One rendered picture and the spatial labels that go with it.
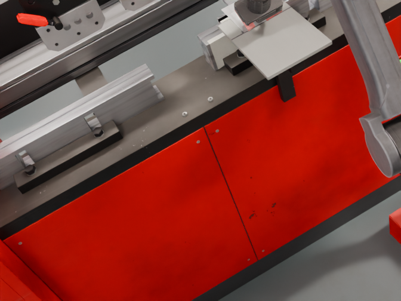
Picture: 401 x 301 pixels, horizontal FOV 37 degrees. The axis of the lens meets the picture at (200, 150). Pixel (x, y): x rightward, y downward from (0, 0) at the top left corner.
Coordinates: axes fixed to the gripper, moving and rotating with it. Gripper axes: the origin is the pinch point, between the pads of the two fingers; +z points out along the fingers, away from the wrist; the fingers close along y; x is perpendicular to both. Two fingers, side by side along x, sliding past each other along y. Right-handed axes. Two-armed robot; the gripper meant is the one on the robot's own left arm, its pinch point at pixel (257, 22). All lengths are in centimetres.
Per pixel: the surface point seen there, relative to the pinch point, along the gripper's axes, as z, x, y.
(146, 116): 14.8, 1.9, 35.5
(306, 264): 86, 55, 9
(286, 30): -1.2, 6.2, -4.7
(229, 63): 12.0, 1.3, 9.0
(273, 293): 84, 58, 25
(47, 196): 11, 9, 68
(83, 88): 25, -19, 47
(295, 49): -4.7, 13.1, -2.4
